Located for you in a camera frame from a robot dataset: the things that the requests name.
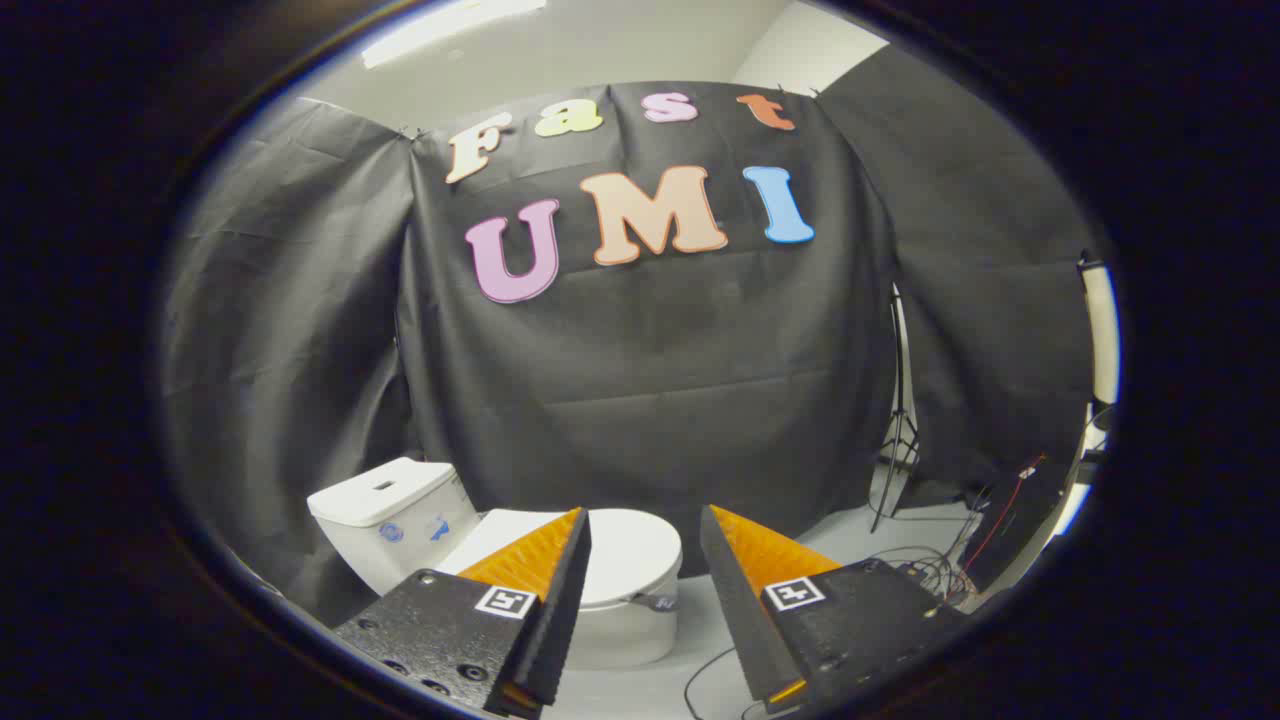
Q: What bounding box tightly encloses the white standing light panel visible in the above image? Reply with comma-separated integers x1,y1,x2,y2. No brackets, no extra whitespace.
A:
1078,255,1121,406

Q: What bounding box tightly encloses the black backdrop cloth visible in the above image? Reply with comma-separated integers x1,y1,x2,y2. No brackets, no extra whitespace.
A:
397,82,898,579
160,97,416,626
818,45,1101,511

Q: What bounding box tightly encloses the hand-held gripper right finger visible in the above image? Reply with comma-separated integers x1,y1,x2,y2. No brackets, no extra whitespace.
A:
699,504,969,716

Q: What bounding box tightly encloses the long black floor cable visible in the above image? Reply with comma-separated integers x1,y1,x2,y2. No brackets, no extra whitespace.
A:
684,645,771,720

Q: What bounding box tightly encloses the white toilet lid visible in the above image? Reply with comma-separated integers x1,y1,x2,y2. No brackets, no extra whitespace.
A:
437,508,684,608

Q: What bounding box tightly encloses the black tripod stand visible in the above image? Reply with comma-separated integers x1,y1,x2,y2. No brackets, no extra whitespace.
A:
870,285,921,533

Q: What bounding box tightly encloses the white ceramic toilet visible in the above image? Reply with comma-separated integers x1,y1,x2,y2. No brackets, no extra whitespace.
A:
307,457,684,672

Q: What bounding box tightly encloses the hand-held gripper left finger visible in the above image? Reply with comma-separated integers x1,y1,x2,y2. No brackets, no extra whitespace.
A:
333,506,593,720

